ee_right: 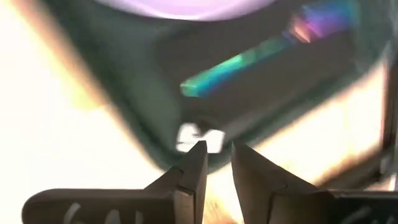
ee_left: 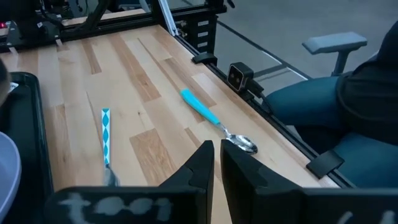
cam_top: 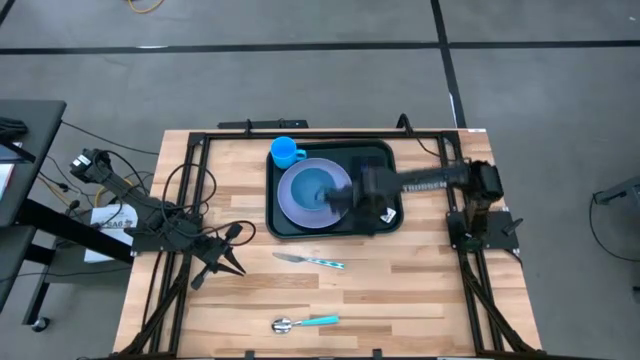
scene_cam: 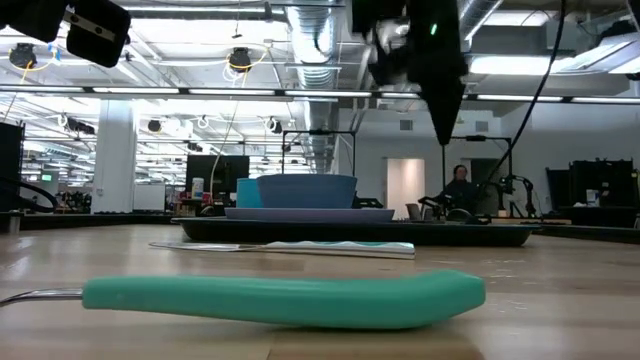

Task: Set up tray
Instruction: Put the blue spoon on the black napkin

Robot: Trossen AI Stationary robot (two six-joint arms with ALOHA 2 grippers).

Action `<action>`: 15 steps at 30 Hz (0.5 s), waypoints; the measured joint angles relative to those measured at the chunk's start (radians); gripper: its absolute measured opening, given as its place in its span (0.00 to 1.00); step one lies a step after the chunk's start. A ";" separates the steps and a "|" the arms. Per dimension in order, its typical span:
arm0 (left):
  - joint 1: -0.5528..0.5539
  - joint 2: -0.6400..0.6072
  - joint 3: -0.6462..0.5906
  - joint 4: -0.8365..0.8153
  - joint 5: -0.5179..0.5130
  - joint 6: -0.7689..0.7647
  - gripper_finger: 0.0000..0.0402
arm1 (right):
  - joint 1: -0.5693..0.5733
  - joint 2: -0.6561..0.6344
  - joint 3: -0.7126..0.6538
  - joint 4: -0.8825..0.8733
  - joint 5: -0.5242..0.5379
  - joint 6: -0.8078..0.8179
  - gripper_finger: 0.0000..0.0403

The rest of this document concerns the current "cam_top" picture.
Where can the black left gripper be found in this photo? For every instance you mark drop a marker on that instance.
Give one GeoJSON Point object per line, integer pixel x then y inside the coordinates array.
{"type": "Point", "coordinates": [212, 252]}

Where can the bright blue cup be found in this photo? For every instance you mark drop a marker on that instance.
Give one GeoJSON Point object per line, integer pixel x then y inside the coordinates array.
{"type": "Point", "coordinates": [283, 150]}

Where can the dark green tray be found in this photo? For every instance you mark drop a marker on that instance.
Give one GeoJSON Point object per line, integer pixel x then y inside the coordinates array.
{"type": "Point", "coordinates": [340, 150]}

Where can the black cloth bundle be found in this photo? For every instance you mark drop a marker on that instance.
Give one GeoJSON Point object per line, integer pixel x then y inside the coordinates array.
{"type": "Point", "coordinates": [12, 129]}

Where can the grey metal stand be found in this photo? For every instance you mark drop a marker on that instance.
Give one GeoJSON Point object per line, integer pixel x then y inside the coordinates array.
{"type": "Point", "coordinates": [620, 192]}

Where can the blue bowl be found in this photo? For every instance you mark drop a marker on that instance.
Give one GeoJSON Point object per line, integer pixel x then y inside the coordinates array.
{"type": "Point", "coordinates": [305, 187]}

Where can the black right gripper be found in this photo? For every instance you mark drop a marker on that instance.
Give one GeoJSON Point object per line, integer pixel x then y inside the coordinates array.
{"type": "Point", "coordinates": [375, 185]}

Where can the black power strip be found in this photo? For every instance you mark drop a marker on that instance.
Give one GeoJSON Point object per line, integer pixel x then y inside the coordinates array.
{"type": "Point", "coordinates": [265, 124]}

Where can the black cloth napkin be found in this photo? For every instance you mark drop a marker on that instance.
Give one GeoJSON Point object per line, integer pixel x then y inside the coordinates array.
{"type": "Point", "coordinates": [370, 222]}

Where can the black caster wheel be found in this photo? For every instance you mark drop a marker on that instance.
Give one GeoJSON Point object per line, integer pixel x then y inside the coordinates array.
{"type": "Point", "coordinates": [40, 324]}

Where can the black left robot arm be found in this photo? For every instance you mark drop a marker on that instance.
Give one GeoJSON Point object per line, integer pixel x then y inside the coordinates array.
{"type": "Point", "coordinates": [135, 200]}

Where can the black aluminium table frame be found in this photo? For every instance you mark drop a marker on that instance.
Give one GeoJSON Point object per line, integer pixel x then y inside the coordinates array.
{"type": "Point", "coordinates": [300, 135]}

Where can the black side table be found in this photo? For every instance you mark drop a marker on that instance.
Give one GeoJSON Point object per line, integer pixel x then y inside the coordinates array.
{"type": "Point", "coordinates": [35, 130]}

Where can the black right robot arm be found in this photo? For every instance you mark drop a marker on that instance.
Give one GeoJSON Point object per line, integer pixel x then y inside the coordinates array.
{"type": "Point", "coordinates": [435, 179]}

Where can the lilac round plate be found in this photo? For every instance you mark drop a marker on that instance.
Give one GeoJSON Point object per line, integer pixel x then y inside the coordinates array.
{"type": "Point", "coordinates": [300, 217]}

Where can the white labelled box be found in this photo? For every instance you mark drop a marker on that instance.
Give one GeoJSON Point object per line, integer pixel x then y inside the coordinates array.
{"type": "Point", "coordinates": [112, 240]}

